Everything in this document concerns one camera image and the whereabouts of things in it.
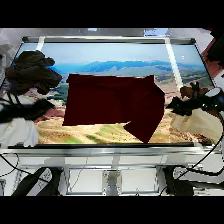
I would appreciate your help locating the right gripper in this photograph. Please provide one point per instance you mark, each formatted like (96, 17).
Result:
(186, 106)

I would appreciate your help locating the dark red T-shirt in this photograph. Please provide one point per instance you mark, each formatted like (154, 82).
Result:
(106, 100)

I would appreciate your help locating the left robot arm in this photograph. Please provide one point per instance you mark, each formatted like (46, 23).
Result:
(26, 110)

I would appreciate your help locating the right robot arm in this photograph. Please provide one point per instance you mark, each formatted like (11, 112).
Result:
(216, 100)

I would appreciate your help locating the cream garment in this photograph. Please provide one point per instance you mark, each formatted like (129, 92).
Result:
(200, 125)

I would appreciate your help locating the heap of dark clothes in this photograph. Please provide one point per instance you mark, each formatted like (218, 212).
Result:
(33, 71)

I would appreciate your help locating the white garment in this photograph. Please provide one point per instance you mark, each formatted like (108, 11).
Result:
(18, 133)

